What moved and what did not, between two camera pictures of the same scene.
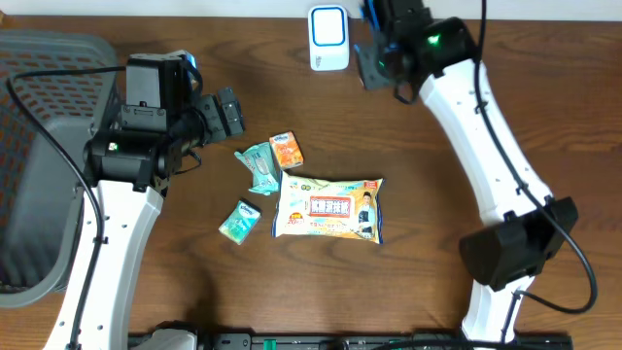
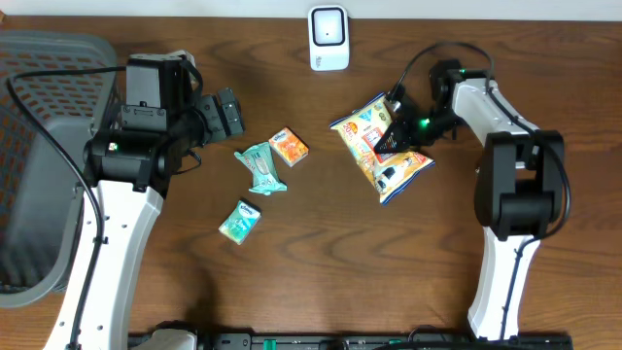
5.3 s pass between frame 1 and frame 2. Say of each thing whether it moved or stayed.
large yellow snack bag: moved
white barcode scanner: stayed
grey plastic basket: stayed
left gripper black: stayed
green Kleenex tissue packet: stayed
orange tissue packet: moved
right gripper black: moved
